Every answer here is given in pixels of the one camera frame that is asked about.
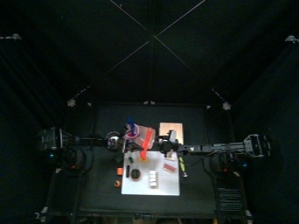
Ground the green-handled metal spoon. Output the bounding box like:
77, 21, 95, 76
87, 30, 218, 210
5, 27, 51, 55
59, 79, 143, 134
178, 156, 190, 179

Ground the red plastic cup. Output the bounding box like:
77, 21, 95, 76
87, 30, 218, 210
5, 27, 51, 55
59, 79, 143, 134
123, 123, 141, 140

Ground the white cutting board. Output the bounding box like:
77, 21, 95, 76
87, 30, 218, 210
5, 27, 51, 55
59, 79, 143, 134
120, 150, 182, 197

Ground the wooden box with slot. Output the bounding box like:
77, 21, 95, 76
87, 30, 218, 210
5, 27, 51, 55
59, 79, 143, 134
157, 122, 184, 146

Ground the printed label sheet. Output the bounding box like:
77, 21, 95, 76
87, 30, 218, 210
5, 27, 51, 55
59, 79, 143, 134
216, 187, 244, 217

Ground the thin diagonal brace wire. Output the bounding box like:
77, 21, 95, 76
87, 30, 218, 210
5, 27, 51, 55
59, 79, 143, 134
69, 0, 207, 102
108, 0, 231, 105

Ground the silver metal pot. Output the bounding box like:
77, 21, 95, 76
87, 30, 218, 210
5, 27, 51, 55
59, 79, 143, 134
104, 130, 124, 151

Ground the red striped shrimp topping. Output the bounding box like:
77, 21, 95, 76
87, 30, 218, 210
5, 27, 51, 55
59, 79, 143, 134
163, 163, 178, 173

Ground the white toy sushi roll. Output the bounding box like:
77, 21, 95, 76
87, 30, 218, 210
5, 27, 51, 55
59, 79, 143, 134
148, 170, 159, 188

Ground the pink plastic tray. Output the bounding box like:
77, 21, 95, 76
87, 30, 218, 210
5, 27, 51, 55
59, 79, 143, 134
129, 125, 157, 149

